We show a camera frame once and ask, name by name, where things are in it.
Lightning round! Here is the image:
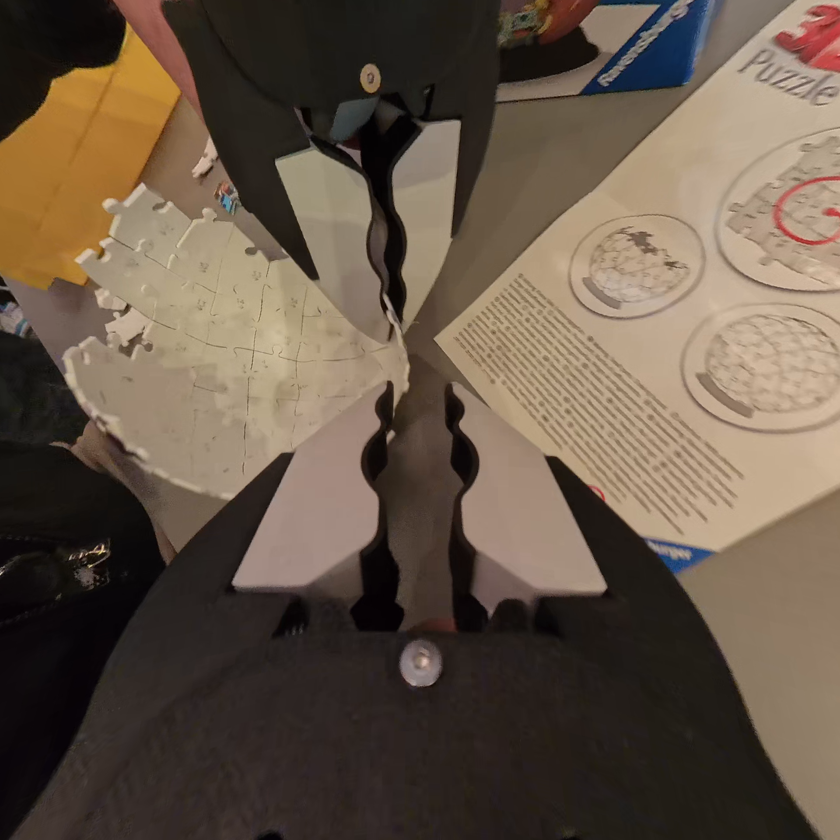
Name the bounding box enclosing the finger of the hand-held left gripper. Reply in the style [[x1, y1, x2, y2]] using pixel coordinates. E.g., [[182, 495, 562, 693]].
[[373, 107, 462, 330], [274, 136, 396, 342]]

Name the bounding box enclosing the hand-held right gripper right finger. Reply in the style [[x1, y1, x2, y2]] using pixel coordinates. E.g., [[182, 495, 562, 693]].
[[445, 383, 609, 632]]

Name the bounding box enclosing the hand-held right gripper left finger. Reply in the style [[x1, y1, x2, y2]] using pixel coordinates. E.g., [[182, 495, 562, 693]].
[[232, 381, 405, 631]]

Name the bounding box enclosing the white puzzle ball shell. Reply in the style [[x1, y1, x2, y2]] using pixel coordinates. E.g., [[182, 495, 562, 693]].
[[62, 182, 412, 501]]

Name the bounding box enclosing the person's left forearm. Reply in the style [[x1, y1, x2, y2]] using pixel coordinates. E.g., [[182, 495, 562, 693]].
[[112, 0, 206, 122]]

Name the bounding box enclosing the blue puzzle box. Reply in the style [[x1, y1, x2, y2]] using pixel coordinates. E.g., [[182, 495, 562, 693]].
[[495, 0, 718, 104]]

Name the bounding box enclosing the paper instruction sheet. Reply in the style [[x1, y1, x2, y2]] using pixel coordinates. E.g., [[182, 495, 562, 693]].
[[433, 0, 840, 573]]

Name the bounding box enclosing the person's black clothing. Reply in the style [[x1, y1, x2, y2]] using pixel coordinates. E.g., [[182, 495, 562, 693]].
[[0, 328, 169, 840]]

